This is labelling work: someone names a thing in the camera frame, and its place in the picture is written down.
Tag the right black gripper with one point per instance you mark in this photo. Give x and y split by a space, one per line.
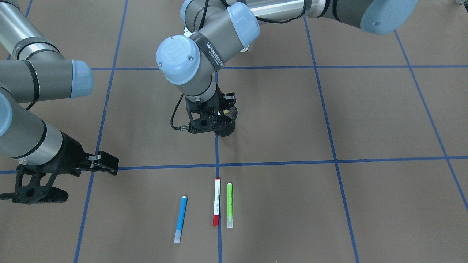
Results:
72 150

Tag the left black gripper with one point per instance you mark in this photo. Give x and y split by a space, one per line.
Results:
219 97

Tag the red marker pen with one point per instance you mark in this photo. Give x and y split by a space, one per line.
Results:
216 207

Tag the green marker pen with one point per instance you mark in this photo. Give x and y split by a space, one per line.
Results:
229 205

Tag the blue marker pen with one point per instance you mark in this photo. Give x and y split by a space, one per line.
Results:
180 220

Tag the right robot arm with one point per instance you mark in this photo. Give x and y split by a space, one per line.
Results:
38 72

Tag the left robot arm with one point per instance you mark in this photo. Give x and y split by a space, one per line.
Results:
220 29

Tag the black mesh pen holder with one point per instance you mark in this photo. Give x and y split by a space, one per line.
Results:
229 119

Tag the brown table mat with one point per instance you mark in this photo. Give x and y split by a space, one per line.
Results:
349 147

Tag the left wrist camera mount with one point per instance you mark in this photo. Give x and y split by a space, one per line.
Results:
228 101

